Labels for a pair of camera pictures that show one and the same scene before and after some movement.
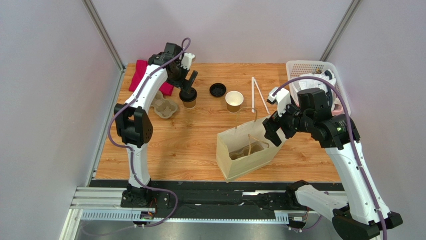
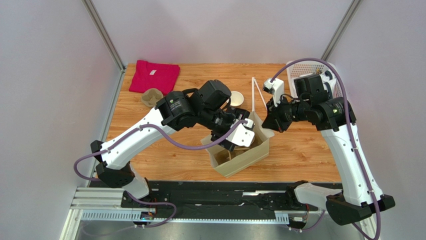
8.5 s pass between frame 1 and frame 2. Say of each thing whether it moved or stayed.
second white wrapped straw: stayed
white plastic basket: stayed
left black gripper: moved
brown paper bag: moved
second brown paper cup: stayed
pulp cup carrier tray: moved
